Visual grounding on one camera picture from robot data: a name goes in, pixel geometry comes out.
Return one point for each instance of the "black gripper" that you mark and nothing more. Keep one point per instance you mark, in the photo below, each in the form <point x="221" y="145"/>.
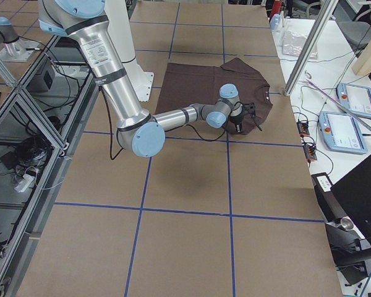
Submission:
<point x="235" y="117"/>

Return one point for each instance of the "brown t-shirt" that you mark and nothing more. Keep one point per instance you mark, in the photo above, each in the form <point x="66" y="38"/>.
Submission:
<point x="186" y="84"/>

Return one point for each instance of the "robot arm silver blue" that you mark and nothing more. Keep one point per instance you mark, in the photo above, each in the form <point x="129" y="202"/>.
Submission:
<point x="15" y="48"/>
<point x="86" y="22"/>

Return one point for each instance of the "brown paper table cover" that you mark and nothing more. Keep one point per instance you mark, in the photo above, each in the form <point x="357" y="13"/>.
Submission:
<point x="210" y="215"/>

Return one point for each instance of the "clear plastic bag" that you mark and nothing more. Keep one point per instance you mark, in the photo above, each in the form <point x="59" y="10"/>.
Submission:
<point x="293" y="43"/>

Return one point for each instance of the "near blue teach pendant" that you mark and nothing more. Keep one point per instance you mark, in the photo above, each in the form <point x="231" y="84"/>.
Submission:
<point x="341" y="133"/>

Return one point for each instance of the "blue teach pendant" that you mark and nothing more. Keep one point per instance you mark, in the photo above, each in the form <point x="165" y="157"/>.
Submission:
<point x="341" y="133"/>
<point x="355" y="98"/>

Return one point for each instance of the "far blue teach pendant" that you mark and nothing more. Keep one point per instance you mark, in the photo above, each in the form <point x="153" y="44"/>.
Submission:
<point x="355" y="98"/>

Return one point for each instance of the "red cylinder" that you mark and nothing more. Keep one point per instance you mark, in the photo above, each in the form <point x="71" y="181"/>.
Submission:
<point x="276" y="7"/>

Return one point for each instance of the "black laptop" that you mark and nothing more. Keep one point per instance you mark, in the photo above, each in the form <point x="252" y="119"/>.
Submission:
<point x="353" y="192"/>

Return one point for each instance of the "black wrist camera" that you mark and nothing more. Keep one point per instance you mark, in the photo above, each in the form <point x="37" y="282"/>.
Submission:
<point x="249" y="108"/>

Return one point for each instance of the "aluminium frame post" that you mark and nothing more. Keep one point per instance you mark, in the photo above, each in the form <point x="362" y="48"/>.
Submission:
<point x="318" y="26"/>

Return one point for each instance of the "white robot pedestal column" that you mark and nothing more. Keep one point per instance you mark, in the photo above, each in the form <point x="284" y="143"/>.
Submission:
<point x="120" y="33"/>

